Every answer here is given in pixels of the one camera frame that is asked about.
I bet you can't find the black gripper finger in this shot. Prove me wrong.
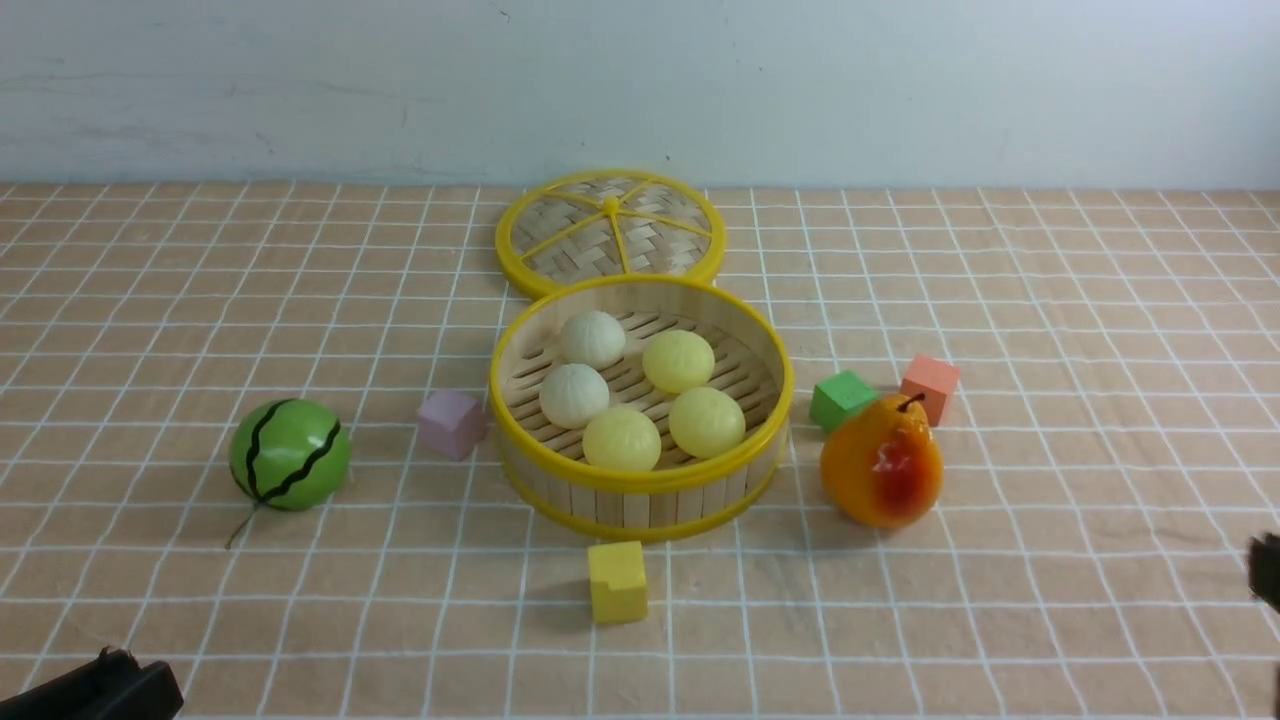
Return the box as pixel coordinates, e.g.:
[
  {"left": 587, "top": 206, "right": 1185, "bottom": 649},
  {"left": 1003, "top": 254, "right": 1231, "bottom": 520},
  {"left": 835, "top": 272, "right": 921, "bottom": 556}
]
[{"left": 1247, "top": 532, "right": 1280, "bottom": 612}]

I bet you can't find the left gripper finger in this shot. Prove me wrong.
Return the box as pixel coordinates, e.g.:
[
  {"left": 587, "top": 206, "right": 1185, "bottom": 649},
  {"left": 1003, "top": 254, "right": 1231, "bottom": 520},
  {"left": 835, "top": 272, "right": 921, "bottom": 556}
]
[{"left": 1, "top": 648, "right": 186, "bottom": 719}]

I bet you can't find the white bun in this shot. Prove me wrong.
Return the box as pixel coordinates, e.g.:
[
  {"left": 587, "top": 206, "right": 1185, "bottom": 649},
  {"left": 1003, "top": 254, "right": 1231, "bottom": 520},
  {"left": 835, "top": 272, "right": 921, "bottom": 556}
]
[
  {"left": 539, "top": 363, "right": 611, "bottom": 429},
  {"left": 558, "top": 310, "right": 627, "bottom": 372}
]

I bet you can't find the pale yellow bun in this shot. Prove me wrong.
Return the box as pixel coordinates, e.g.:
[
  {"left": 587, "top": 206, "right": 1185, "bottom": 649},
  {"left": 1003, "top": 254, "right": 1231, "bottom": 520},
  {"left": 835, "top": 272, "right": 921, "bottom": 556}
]
[
  {"left": 582, "top": 406, "right": 662, "bottom": 473},
  {"left": 668, "top": 386, "right": 746, "bottom": 460},
  {"left": 641, "top": 329, "right": 716, "bottom": 395}
]

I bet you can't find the bamboo steamer tray yellow rim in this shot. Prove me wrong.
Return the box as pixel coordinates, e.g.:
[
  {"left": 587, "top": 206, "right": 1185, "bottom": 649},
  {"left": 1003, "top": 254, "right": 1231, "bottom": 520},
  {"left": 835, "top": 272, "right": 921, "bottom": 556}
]
[{"left": 489, "top": 275, "right": 795, "bottom": 542}]

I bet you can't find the yellow bamboo steamer lid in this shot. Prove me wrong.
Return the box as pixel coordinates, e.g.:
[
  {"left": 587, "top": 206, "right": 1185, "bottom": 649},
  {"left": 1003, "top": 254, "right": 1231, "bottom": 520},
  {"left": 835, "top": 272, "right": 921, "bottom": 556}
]
[{"left": 495, "top": 169, "right": 727, "bottom": 299}]

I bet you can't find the checkered tan tablecloth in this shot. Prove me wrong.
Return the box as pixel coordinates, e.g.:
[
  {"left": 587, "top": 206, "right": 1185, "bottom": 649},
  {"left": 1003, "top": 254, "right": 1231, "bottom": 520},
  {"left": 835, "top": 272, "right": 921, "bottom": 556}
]
[{"left": 1, "top": 182, "right": 1279, "bottom": 719}]

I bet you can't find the green toy watermelon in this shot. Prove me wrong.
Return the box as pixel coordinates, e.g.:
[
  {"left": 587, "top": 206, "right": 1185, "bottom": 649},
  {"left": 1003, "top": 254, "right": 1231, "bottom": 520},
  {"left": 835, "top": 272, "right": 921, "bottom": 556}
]
[{"left": 227, "top": 398, "right": 351, "bottom": 511}]

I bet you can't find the salmon pink foam cube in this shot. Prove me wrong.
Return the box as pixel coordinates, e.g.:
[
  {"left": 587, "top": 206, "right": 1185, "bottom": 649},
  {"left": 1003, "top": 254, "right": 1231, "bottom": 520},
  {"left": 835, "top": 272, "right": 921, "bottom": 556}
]
[{"left": 899, "top": 354, "right": 961, "bottom": 428}]

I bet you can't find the orange red toy pear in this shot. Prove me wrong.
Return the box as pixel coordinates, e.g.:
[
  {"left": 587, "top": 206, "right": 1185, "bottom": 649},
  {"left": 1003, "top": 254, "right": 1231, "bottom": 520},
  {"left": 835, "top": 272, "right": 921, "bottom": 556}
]
[{"left": 819, "top": 392, "right": 945, "bottom": 530}]

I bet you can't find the lilac foam cube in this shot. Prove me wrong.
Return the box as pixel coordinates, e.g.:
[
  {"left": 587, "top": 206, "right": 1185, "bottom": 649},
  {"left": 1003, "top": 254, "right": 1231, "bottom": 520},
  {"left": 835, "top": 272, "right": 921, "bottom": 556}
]
[{"left": 417, "top": 388, "right": 486, "bottom": 461}]

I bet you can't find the green foam cube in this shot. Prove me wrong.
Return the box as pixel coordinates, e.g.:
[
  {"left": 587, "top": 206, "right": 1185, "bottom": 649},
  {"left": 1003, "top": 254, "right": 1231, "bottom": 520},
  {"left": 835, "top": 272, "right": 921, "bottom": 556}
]
[{"left": 809, "top": 370, "right": 881, "bottom": 436}]

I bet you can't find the yellow foam block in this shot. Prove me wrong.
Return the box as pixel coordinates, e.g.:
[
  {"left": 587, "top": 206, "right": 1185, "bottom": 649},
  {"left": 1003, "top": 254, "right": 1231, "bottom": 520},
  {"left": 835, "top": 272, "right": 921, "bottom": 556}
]
[{"left": 588, "top": 541, "right": 649, "bottom": 624}]

